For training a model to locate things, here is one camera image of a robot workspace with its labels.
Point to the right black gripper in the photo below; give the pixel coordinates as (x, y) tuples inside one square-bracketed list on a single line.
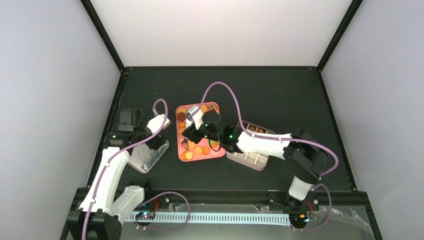
[(191, 134)]

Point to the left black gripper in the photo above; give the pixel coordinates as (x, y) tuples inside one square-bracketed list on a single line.
[(155, 142)]

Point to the metal serving tongs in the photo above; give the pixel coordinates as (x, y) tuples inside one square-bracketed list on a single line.
[(185, 144)]

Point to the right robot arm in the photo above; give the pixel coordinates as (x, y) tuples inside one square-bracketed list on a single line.
[(305, 157)]

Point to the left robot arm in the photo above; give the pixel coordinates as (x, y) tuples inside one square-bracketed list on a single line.
[(100, 216)]

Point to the clear plastic tin lid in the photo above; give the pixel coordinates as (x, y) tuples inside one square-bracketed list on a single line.
[(143, 158)]

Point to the pink cookie tray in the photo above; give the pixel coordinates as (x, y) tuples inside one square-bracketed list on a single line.
[(205, 149)]

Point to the dark chocolate round cookie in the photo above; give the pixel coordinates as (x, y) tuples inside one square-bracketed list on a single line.
[(181, 116)]

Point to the white divided cookie tin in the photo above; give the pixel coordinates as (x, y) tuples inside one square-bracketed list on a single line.
[(253, 160)]

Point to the left base circuit board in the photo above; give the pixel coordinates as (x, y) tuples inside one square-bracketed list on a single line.
[(145, 216)]

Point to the base circuit board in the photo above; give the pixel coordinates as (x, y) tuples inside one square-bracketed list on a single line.
[(301, 218), (145, 216)]

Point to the right base circuit board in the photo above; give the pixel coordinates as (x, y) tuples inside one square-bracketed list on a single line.
[(301, 218)]

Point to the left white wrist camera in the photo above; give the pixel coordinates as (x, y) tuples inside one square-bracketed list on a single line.
[(157, 123)]

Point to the white slotted cable duct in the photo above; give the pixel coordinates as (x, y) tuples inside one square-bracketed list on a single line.
[(277, 219)]

